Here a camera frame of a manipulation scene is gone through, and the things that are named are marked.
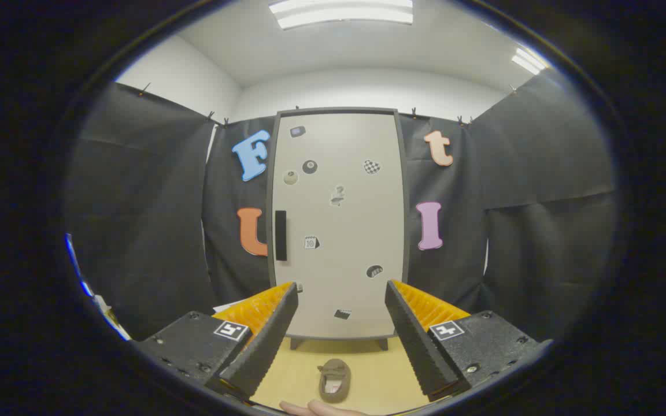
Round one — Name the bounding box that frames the black cabinet door handle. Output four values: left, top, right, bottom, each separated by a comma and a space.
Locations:
275, 210, 288, 262

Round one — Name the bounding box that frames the brown fuzzy shoe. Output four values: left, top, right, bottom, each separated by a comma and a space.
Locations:
317, 358, 352, 404

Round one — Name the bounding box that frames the black backdrop cloth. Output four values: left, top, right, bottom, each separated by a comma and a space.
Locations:
64, 68, 617, 341

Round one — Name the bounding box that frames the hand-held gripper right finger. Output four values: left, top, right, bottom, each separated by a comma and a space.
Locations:
384, 280, 553, 403

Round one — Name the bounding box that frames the grey shoe cabinet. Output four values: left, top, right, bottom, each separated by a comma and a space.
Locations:
267, 107, 410, 351

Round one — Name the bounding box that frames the small ceiling light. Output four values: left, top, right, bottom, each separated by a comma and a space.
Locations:
511, 47, 549, 76

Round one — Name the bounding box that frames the long ceiling light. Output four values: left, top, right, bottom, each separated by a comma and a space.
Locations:
268, 0, 414, 29

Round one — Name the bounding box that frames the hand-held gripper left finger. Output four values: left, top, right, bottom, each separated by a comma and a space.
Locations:
136, 281, 299, 402

